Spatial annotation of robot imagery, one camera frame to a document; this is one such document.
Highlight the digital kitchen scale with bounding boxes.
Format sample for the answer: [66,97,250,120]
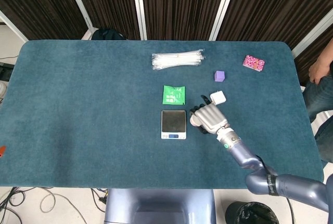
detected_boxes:
[160,109,187,140]

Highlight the bystander's bare hand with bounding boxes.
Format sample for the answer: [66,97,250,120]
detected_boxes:
[308,59,330,84]

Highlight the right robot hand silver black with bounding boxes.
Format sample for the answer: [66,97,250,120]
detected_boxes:
[189,94,231,135]

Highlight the white partition post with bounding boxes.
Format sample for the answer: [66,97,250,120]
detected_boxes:
[62,0,96,40]
[209,0,240,41]
[290,15,333,59]
[131,0,148,41]
[0,9,29,42]

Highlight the black flat device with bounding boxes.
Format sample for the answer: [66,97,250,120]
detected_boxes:
[0,62,15,82]

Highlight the purple cube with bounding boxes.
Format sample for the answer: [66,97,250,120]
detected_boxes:
[213,70,226,83]

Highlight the black floor cable bundle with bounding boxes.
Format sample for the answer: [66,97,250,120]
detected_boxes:
[0,186,28,224]

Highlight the black cables with plug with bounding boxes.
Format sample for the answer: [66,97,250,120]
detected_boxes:
[90,188,108,213]

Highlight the green sachet packet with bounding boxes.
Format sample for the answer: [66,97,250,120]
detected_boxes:
[162,85,187,105]

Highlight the bystander's bare forearm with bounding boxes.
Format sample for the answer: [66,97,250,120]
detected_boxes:
[315,42,333,72]

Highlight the grey floor cable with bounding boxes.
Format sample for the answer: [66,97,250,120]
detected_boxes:
[40,192,88,224]

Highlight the black bag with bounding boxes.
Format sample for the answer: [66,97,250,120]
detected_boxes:
[91,28,127,41]

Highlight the pink patterned box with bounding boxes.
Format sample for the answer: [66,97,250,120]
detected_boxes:
[242,54,266,73]

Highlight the black trash bin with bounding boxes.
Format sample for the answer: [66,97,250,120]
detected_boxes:
[225,201,280,224]

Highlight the white charger plug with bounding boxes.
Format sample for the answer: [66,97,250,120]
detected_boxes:
[209,90,227,106]

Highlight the white round object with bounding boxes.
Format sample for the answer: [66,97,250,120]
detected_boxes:
[0,81,7,103]

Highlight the bundle of clear wrapped straws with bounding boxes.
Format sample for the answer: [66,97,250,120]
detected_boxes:
[151,48,206,71]

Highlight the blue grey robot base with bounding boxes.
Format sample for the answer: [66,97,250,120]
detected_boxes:
[104,188,216,224]

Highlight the teal table cloth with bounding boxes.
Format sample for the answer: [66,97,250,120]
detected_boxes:
[0,40,325,190]

